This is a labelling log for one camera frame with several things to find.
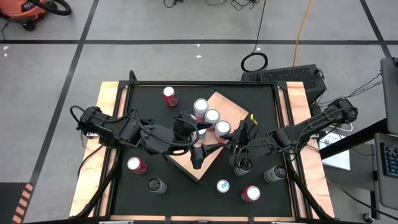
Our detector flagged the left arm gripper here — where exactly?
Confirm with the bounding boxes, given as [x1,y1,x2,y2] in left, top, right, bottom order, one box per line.
[169,113,224,170]

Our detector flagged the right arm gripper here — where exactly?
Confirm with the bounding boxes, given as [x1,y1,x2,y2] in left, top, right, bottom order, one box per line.
[224,119,271,156]

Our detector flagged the silver can black top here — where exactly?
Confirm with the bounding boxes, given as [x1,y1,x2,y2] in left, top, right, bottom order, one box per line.
[263,164,287,184]
[147,177,168,195]
[233,157,253,177]

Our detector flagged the red soda can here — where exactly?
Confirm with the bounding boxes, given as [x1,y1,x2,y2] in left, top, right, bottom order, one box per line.
[162,86,179,108]
[127,156,149,175]
[240,185,261,203]

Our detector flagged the wooden side board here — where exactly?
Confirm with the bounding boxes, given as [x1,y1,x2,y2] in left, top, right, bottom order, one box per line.
[277,81,336,219]
[68,81,129,218]

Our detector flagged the white paper sheet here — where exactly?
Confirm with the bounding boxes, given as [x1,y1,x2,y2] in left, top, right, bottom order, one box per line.
[319,130,351,171]

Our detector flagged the black desk beam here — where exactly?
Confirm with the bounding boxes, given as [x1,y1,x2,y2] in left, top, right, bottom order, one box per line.
[319,118,389,160]

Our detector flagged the grey laptop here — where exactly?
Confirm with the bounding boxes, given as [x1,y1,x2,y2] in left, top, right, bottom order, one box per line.
[374,133,398,212]

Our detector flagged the grey monitor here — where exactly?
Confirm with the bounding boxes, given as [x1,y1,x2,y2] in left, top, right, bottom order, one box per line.
[380,57,398,135]

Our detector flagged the black mat orange stripes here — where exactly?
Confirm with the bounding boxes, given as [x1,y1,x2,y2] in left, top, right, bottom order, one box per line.
[0,182,35,224]

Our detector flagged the orange shop vacuum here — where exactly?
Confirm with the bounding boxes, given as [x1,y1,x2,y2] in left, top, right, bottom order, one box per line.
[0,0,47,31]

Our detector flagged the black table frame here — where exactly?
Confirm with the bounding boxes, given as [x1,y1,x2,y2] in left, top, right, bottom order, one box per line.
[70,70,335,224]

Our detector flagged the black coiled floor cable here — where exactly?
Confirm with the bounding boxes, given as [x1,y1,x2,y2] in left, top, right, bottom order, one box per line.
[241,0,269,73]

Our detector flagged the yellow cable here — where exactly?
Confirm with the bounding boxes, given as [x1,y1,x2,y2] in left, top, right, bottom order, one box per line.
[292,0,313,68]

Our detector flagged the black vacuum hose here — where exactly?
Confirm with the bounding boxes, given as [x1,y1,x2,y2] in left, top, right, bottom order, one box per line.
[29,0,72,16]

